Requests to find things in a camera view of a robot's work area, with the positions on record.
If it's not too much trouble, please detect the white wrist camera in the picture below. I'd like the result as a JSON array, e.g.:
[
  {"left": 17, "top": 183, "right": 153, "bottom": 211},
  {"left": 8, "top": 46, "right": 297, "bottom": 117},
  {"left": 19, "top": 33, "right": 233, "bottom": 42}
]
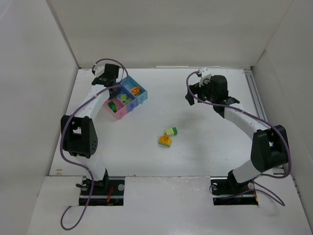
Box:
[
  {"left": 92, "top": 65, "right": 105, "bottom": 77},
  {"left": 197, "top": 67, "right": 211, "bottom": 87}
]

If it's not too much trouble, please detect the light green rectangular lego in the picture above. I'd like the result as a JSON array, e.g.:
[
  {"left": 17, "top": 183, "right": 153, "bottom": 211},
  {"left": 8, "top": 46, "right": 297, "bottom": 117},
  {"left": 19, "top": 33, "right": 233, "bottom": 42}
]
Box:
[{"left": 120, "top": 94, "right": 127, "bottom": 102}]

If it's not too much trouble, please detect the light green and green lego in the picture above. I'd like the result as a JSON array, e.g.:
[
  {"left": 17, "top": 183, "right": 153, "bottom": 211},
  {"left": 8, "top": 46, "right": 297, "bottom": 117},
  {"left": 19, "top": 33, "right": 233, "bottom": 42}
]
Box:
[{"left": 164, "top": 127, "right": 178, "bottom": 137}]

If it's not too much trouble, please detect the dark green square lego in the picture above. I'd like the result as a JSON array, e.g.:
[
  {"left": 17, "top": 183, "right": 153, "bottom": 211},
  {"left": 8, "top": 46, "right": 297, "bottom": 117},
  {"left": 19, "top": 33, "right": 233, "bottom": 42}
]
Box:
[{"left": 110, "top": 105, "right": 117, "bottom": 112}]

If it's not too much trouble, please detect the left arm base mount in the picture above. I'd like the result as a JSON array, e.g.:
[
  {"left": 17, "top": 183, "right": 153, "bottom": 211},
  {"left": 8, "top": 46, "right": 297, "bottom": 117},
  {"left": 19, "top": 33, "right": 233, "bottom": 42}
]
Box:
[{"left": 76, "top": 170, "right": 125, "bottom": 206}]

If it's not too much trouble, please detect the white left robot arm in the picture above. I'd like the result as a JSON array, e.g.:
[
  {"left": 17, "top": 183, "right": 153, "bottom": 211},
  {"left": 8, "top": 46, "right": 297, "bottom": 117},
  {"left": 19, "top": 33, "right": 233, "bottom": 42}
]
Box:
[{"left": 61, "top": 64, "right": 121, "bottom": 181}]

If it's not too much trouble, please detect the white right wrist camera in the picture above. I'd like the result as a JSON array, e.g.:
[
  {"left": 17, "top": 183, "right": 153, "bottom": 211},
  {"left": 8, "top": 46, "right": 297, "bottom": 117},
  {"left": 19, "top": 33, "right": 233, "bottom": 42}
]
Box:
[{"left": 197, "top": 67, "right": 211, "bottom": 87}]

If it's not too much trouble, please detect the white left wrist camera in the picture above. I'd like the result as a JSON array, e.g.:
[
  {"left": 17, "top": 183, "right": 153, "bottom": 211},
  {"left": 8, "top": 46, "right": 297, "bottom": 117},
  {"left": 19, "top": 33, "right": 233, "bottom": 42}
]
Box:
[{"left": 92, "top": 65, "right": 105, "bottom": 77}]

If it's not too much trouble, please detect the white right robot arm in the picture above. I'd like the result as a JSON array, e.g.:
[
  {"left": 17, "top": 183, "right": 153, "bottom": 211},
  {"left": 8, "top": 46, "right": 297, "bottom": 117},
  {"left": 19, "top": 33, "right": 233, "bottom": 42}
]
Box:
[{"left": 185, "top": 75, "right": 291, "bottom": 195}]

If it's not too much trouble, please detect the light blue drawer bin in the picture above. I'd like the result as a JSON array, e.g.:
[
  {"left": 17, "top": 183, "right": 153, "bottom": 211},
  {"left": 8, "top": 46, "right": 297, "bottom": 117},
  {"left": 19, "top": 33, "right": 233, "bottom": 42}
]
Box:
[{"left": 122, "top": 76, "right": 148, "bottom": 105}]

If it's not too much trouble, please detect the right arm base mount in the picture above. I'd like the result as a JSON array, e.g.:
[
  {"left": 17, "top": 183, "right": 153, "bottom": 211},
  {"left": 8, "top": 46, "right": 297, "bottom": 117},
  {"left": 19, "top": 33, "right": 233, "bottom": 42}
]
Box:
[{"left": 209, "top": 171, "right": 259, "bottom": 206}]

